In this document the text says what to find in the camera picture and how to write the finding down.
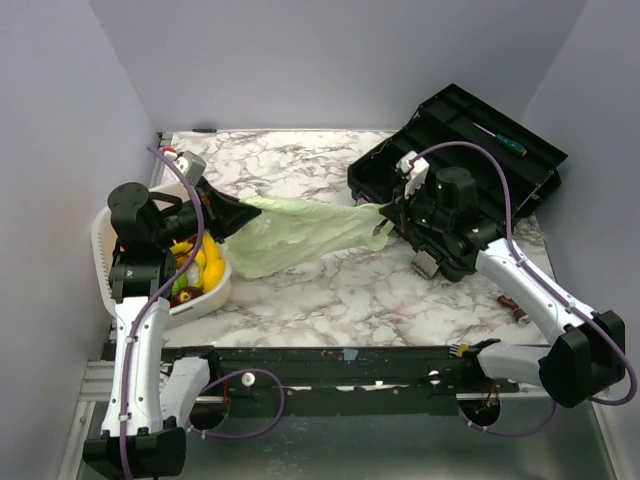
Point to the black plastic toolbox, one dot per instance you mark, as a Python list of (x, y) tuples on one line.
[(509, 188)]

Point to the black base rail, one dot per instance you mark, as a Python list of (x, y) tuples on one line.
[(324, 381)]

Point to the green handled screwdriver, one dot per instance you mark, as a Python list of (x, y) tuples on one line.
[(508, 144)]

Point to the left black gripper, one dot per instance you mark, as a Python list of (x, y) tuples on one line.
[(227, 213)]

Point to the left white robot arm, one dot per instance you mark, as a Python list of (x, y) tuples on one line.
[(143, 434)]

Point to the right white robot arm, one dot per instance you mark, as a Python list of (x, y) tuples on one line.
[(584, 353)]

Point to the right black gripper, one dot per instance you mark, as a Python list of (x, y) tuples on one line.
[(402, 212)]

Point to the brown small tool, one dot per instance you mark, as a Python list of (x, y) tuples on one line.
[(519, 315)]

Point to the green fake custard apple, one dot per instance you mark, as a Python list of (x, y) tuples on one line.
[(180, 283)]

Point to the white plastic basket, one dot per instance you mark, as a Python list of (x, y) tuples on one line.
[(200, 300)]

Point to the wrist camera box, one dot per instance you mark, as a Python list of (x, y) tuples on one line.
[(413, 169), (190, 165)]

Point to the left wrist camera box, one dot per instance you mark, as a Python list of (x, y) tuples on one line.
[(190, 165)]

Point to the dark purple fake mangosteen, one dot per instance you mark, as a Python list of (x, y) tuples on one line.
[(185, 295)]

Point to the green plastic bag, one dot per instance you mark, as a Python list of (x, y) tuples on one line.
[(290, 232)]

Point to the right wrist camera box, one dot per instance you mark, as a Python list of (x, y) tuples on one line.
[(413, 169)]

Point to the yellow fake banana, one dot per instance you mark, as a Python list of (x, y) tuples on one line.
[(211, 251), (182, 252)]

